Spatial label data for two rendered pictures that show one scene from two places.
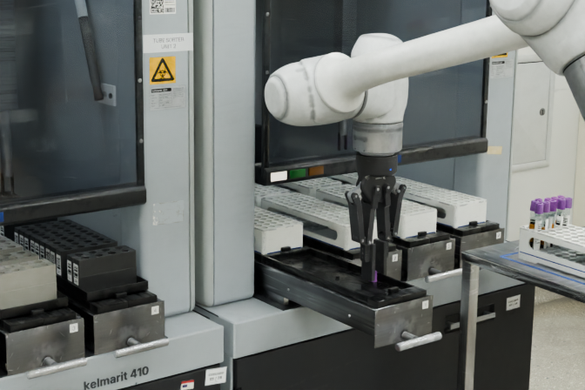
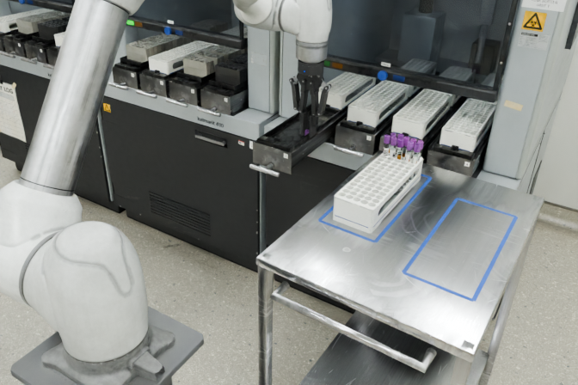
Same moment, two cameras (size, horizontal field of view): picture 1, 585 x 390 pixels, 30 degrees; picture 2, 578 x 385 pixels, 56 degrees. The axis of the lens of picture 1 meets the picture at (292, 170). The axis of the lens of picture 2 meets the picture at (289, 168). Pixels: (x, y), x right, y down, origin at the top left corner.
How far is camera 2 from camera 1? 2.01 m
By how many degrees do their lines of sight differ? 65
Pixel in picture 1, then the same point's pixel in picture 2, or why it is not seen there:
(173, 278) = (261, 93)
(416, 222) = (402, 125)
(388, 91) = (295, 20)
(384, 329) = (258, 155)
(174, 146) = not seen: hidden behind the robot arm
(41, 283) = (200, 69)
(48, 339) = (183, 91)
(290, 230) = (332, 96)
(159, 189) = (255, 45)
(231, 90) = not seen: hidden behind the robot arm
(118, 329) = (210, 100)
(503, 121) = (528, 85)
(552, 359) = not seen: outside the picture
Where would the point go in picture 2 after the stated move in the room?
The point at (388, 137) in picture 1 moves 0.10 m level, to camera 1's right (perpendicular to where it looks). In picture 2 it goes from (300, 50) to (315, 60)
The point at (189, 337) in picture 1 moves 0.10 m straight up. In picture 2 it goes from (242, 120) to (241, 94)
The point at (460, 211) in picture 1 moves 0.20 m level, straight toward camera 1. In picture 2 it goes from (445, 134) to (380, 139)
